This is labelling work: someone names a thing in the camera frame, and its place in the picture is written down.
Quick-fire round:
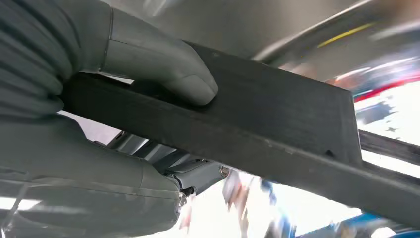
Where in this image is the stainless steel workbench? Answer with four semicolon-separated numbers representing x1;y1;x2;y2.
102;0;375;63

